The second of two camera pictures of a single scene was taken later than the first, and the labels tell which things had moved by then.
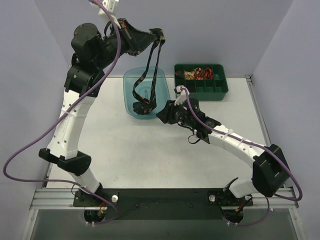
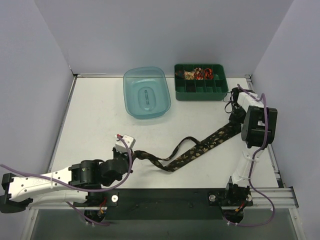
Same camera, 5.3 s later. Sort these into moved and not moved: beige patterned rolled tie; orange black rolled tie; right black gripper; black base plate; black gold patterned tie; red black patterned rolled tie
Moved: black gold patterned tie; right black gripper
Not moved: beige patterned rolled tie; orange black rolled tie; red black patterned rolled tie; black base plate
